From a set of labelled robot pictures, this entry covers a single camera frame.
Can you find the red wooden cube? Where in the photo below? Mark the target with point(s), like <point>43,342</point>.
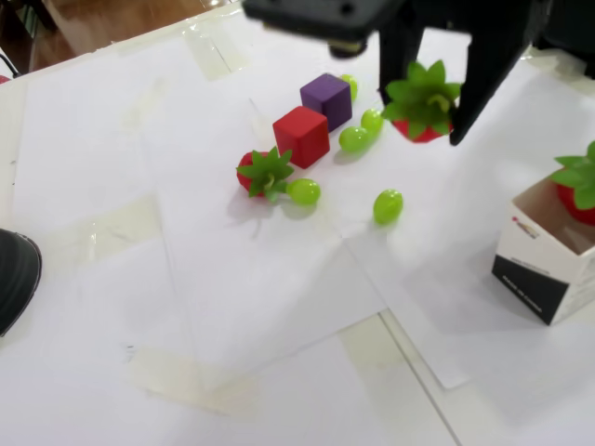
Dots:
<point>300,137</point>

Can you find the beige tape strip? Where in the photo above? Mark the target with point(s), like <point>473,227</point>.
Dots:
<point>116,227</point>
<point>190,381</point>
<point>216,51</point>

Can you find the white and black cardboard box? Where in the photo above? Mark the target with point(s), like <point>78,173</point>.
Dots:
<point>525,292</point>

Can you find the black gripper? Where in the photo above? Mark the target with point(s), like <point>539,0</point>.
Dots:
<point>483,70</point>

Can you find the red plastic strawberry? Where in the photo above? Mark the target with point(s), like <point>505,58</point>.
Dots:
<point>420,93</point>
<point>246,174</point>
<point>574,204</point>

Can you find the green plastic grape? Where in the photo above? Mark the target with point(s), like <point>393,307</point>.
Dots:
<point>388,206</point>
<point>351,86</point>
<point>353,139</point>
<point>304,192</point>
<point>372,120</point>

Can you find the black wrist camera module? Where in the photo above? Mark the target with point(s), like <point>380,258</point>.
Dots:
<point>316,16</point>

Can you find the purple wooden cube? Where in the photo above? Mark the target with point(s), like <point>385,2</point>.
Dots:
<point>325,100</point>

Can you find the black round object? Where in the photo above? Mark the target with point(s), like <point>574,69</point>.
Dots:
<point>16,279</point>

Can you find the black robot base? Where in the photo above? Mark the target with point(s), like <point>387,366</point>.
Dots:
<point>572,46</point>

